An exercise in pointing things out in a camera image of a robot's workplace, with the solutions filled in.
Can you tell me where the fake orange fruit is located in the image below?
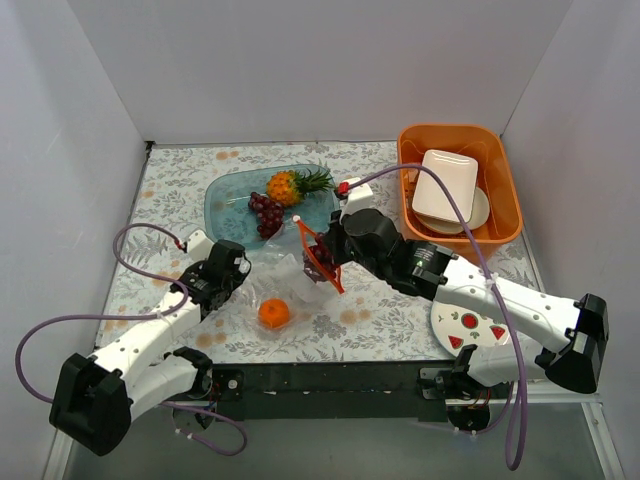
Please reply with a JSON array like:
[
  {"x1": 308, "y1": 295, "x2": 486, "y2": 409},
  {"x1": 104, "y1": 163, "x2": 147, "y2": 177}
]
[{"x1": 258, "y1": 298, "x2": 291, "y2": 329}]

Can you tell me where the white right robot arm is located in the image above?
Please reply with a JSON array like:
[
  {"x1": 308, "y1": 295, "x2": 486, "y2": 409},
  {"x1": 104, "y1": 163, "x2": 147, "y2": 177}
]
[{"x1": 322, "y1": 208, "x2": 609, "y2": 398}]

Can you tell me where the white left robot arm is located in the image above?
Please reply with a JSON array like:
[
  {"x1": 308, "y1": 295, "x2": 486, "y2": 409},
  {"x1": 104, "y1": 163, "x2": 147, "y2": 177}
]
[{"x1": 49, "y1": 240, "x2": 251, "y2": 456}]

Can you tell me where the white rectangular plate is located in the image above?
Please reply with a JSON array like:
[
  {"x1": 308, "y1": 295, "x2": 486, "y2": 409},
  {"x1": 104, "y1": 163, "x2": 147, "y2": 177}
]
[{"x1": 411, "y1": 149, "x2": 478, "y2": 222}]

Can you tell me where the aluminium frame rail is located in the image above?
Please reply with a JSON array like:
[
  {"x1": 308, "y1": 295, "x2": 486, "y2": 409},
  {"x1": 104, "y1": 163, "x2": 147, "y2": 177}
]
[{"x1": 499, "y1": 362, "x2": 626, "y2": 480}]

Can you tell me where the watermelon pattern round plate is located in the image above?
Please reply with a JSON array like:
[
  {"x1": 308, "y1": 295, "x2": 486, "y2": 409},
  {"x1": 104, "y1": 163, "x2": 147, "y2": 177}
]
[{"x1": 429, "y1": 302, "x2": 511, "y2": 356}]

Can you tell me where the purple fake grape bunch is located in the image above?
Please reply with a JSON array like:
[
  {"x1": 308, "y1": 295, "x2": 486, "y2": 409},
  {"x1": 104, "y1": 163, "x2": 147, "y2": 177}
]
[
  {"x1": 302, "y1": 233, "x2": 340, "y2": 283},
  {"x1": 248, "y1": 192, "x2": 284, "y2": 240}
]

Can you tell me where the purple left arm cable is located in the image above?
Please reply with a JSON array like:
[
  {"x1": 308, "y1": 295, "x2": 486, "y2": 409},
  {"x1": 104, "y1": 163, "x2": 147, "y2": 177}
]
[{"x1": 14, "y1": 223, "x2": 249, "y2": 456}]

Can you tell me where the teal transparent plastic tray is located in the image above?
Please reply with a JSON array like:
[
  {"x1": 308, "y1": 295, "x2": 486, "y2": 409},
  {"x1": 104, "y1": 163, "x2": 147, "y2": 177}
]
[{"x1": 204, "y1": 164, "x2": 339, "y2": 250}]

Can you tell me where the fake pineapple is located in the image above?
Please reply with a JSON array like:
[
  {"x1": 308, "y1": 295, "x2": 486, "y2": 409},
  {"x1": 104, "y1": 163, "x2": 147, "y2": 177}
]
[{"x1": 266, "y1": 169, "x2": 334, "y2": 207}]

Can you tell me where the cream round plate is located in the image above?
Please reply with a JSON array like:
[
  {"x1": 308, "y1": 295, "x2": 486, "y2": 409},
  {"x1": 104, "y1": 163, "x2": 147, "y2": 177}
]
[{"x1": 416, "y1": 187, "x2": 490, "y2": 235}]

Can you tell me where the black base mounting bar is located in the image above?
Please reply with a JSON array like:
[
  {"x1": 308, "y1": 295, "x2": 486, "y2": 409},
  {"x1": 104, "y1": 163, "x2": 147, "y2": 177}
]
[{"x1": 169, "y1": 359, "x2": 496, "y2": 434}]

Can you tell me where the orange plastic basket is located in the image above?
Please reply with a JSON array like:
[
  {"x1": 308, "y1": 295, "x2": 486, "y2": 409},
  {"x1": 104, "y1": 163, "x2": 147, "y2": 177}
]
[{"x1": 397, "y1": 124, "x2": 523, "y2": 264}]

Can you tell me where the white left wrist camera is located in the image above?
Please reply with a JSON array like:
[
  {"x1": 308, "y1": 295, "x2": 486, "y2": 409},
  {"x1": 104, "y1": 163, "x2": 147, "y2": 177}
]
[{"x1": 185, "y1": 230, "x2": 213, "y2": 262}]

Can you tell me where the clear zip top bag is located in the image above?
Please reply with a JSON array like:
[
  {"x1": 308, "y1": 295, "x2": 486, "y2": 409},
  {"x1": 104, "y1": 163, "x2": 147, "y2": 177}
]
[{"x1": 239, "y1": 215, "x2": 345, "y2": 340}]

